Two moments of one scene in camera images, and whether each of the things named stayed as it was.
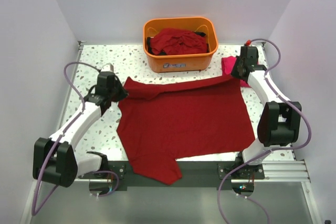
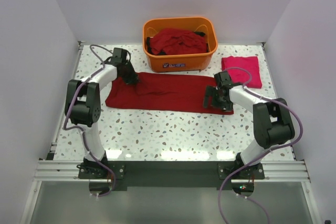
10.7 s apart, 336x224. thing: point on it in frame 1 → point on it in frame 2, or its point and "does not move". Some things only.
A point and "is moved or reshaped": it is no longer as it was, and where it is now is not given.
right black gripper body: [237, 69] → [214, 98]
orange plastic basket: [181, 62] does not move
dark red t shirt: [160, 123] is moved or reshaped
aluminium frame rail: [271, 172] does not move
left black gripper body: [119, 93] → [131, 75]
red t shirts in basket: [172, 41] does not move
